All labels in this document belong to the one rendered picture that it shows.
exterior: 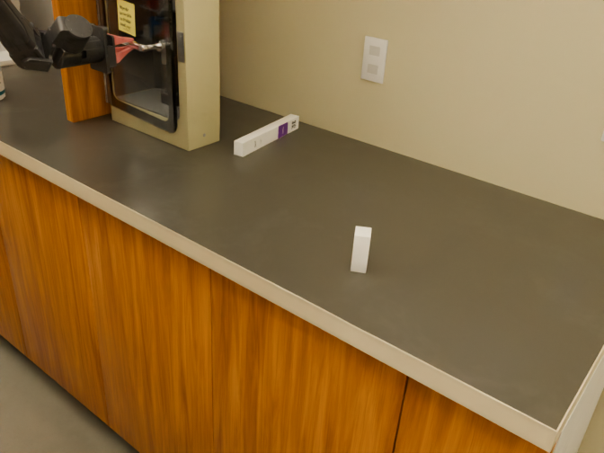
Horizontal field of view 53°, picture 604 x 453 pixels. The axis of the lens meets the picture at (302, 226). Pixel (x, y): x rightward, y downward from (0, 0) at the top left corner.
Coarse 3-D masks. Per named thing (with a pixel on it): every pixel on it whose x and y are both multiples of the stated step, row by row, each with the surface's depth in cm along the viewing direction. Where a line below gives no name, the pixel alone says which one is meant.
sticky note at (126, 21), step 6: (120, 0) 147; (120, 6) 147; (126, 6) 146; (132, 6) 144; (120, 12) 148; (126, 12) 147; (132, 12) 145; (120, 18) 149; (126, 18) 147; (132, 18) 146; (120, 24) 150; (126, 24) 148; (132, 24) 146; (120, 30) 151; (126, 30) 149; (132, 30) 147
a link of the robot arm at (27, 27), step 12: (0, 0) 108; (0, 12) 110; (12, 12) 113; (0, 24) 113; (12, 24) 114; (24, 24) 118; (0, 36) 116; (12, 36) 117; (24, 36) 118; (36, 36) 125; (12, 48) 119; (24, 48) 120; (36, 48) 121
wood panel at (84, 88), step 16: (64, 0) 153; (80, 0) 156; (96, 16) 161; (64, 80) 162; (80, 80) 164; (96, 80) 168; (80, 96) 166; (96, 96) 170; (80, 112) 168; (96, 112) 172
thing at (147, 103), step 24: (144, 0) 140; (168, 0) 134; (144, 24) 143; (168, 24) 137; (168, 48) 139; (120, 72) 157; (144, 72) 150; (168, 72) 142; (120, 96) 161; (144, 96) 153; (168, 96) 146; (144, 120) 157; (168, 120) 149
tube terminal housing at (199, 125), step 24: (192, 0) 138; (216, 0) 144; (192, 24) 141; (216, 24) 146; (192, 48) 143; (216, 48) 149; (192, 72) 146; (216, 72) 152; (192, 96) 148; (216, 96) 155; (120, 120) 168; (192, 120) 151; (216, 120) 158; (192, 144) 154
